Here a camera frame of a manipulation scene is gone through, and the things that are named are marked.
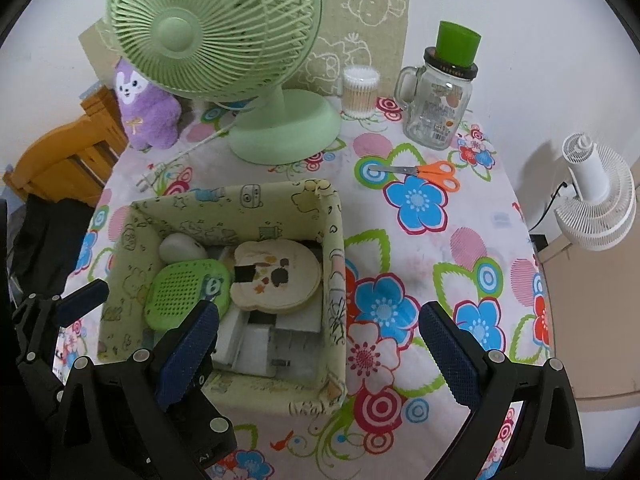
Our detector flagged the white oval mouse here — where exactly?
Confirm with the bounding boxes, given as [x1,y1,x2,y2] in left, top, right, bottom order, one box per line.
[158,233,207,264]

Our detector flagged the green perforated panda case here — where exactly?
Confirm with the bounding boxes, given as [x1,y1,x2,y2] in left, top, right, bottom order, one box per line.
[144,259,232,332]

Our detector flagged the wooden chair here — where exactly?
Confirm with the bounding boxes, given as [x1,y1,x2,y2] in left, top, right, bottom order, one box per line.
[2,84,128,207]

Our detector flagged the black clothing pile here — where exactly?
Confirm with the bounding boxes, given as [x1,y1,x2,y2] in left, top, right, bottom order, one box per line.
[10,194,94,298]

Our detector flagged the patterned paper backdrop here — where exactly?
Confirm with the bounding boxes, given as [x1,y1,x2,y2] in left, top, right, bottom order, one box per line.
[80,0,408,96]

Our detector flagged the round beige hedgehog mirror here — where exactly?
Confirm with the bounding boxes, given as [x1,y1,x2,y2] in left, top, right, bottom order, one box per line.
[230,240,322,315]

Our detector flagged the white fan power cord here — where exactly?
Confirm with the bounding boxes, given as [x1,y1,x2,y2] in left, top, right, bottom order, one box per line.
[136,119,239,192]

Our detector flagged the purple plush bunny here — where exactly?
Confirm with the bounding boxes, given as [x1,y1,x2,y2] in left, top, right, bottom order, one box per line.
[114,58,182,151]

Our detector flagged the cotton swab container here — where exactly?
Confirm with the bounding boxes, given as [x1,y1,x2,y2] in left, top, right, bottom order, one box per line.
[342,65,381,119]

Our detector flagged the glass mason jar mug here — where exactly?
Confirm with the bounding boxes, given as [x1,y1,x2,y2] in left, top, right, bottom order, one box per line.
[394,47,478,151]

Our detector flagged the yellow patterned cardboard box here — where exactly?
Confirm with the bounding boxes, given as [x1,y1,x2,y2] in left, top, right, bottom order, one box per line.
[96,179,347,415]

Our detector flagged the green plastic cup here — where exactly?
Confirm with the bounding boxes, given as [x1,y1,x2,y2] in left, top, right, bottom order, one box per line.
[435,21,482,68]

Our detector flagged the orange handled scissors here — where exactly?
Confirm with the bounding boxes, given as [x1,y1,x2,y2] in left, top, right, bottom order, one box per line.
[376,160,460,193]

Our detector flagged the floral tablecloth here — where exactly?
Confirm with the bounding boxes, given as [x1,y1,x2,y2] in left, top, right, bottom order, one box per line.
[66,98,550,479]

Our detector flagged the small white charger cube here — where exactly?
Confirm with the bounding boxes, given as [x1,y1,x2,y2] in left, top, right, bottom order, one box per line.
[232,324,277,378]

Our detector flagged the white 45W charger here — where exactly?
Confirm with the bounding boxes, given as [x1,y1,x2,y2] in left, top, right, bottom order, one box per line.
[276,288,323,334]

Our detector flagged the white clip fan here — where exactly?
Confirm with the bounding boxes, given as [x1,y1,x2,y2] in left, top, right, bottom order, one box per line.
[542,132,637,252]

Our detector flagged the green desk fan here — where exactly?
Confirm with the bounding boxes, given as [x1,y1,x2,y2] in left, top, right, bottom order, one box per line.
[106,0,341,166]

